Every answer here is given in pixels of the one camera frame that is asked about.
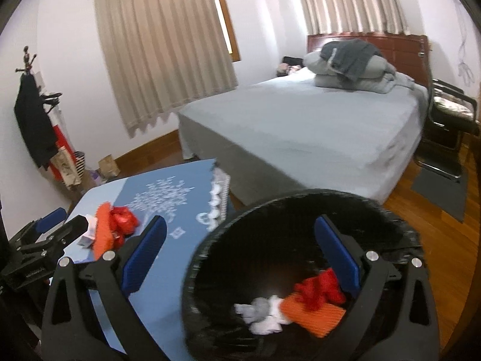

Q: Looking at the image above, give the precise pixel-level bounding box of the white cardboard box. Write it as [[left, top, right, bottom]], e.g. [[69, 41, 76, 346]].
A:
[[78, 214, 98, 248]]

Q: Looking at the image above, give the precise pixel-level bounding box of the orange foam net large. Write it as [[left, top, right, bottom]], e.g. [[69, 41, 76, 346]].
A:
[[92, 202, 114, 260]]

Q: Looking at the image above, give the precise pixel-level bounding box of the orange foam net small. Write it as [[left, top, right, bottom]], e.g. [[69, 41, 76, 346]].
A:
[[280, 293, 346, 338]]

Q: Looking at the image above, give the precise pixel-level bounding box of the red knit glove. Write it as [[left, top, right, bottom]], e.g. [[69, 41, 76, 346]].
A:
[[294, 268, 346, 311]]

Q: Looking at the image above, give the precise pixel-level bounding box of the red plastic bag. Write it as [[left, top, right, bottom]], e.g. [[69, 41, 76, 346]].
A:
[[109, 206, 139, 250]]

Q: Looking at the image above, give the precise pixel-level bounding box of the white tissue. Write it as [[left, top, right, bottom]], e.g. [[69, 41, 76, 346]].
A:
[[234, 295, 292, 336]]

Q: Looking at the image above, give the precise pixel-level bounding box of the black trash bin with liner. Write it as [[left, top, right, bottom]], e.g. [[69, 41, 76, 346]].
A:
[[181, 189, 424, 360]]

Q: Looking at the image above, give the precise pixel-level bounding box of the beige tote bag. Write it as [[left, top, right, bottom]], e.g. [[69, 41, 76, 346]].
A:
[[50, 147, 81, 189]]

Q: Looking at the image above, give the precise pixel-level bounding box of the striped basket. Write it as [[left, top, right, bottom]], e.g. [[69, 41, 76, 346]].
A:
[[74, 151, 86, 179]]

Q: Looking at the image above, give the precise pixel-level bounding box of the brown paper bag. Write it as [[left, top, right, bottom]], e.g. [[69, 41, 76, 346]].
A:
[[98, 155, 120, 179]]

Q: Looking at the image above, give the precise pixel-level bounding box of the red hanging bag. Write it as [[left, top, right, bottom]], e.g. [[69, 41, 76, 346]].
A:
[[49, 125, 75, 181]]

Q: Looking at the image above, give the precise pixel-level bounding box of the grey floor mat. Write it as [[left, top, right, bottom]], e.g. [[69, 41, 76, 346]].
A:
[[411, 168, 468, 223]]

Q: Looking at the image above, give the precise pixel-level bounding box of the black hanging coat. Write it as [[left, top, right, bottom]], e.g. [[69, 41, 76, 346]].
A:
[[14, 74, 58, 169]]

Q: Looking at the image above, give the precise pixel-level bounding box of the wooden coat rack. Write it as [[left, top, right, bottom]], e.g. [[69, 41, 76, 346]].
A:
[[14, 47, 81, 193]]

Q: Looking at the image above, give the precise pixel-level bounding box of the black office chair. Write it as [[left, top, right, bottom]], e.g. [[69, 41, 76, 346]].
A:
[[414, 47, 479, 183]]

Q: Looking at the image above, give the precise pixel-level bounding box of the bed with grey sheet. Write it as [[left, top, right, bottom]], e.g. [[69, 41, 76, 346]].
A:
[[178, 69, 428, 205]]

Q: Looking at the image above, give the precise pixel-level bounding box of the grey folded quilt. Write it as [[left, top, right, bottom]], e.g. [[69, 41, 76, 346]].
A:
[[303, 47, 415, 94]]

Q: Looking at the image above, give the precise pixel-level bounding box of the beige left curtain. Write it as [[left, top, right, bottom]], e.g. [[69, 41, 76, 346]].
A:
[[94, 0, 238, 135]]

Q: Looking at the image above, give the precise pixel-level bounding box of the beige curtain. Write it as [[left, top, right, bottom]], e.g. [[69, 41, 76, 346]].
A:
[[301, 0, 410, 35], [94, 0, 238, 135]]

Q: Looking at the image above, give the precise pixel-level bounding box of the red wooden headboard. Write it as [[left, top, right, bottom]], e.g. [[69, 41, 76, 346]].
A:
[[307, 33, 431, 88]]

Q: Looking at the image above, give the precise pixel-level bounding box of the dark grey towel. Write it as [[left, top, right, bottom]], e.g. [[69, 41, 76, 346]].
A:
[[320, 38, 382, 81]]

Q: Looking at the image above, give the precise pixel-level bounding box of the black bag beside bed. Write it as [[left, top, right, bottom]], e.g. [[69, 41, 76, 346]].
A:
[[276, 56, 304, 77]]

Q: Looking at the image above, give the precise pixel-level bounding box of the beige right curtain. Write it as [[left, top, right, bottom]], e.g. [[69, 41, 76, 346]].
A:
[[301, 0, 410, 35]]

